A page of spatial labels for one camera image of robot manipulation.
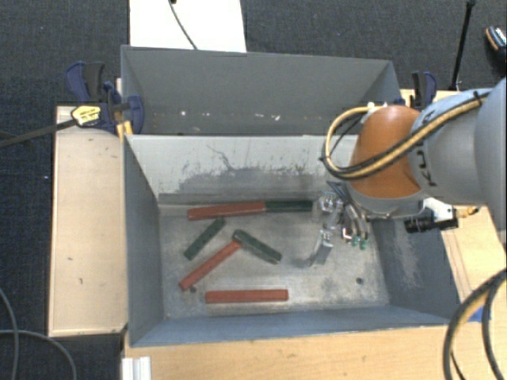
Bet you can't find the black cylinder on white bracket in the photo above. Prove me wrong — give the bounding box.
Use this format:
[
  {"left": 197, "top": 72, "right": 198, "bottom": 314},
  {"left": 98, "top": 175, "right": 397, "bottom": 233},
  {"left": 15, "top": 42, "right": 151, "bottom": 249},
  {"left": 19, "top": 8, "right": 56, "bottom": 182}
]
[{"left": 403, "top": 197, "right": 460, "bottom": 235}]

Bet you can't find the pale wood flat board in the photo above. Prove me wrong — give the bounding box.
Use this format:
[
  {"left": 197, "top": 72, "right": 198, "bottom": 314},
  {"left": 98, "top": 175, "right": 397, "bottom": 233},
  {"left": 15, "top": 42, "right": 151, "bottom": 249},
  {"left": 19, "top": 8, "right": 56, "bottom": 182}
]
[{"left": 47, "top": 104, "right": 131, "bottom": 338}]

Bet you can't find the dark green flat block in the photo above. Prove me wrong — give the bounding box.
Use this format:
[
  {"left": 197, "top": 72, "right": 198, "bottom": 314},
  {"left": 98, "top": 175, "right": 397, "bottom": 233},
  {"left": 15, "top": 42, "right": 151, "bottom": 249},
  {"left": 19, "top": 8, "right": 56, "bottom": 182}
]
[
  {"left": 231, "top": 229, "right": 284, "bottom": 266},
  {"left": 183, "top": 217, "right": 227, "bottom": 261},
  {"left": 264, "top": 199, "right": 315, "bottom": 214}
]

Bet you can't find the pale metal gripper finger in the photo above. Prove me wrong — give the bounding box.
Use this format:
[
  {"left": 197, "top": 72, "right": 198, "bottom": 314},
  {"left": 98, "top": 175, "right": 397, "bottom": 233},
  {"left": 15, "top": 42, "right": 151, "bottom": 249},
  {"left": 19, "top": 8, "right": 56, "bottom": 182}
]
[
  {"left": 317, "top": 231, "right": 334, "bottom": 268},
  {"left": 310, "top": 230, "right": 325, "bottom": 268}
]

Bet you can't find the grey metal bin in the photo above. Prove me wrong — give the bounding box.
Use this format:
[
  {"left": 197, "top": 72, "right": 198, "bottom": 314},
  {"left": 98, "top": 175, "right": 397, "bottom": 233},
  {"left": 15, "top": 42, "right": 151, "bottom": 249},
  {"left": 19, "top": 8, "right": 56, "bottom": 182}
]
[{"left": 120, "top": 44, "right": 463, "bottom": 348}]

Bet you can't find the red-brown flat block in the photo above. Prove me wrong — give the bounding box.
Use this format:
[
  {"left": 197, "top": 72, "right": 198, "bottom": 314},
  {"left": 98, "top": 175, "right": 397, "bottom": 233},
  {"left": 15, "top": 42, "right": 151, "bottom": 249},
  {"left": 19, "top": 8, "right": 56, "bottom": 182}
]
[
  {"left": 204, "top": 288, "right": 290, "bottom": 305},
  {"left": 187, "top": 200, "right": 267, "bottom": 222},
  {"left": 177, "top": 240, "right": 243, "bottom": 292}
]

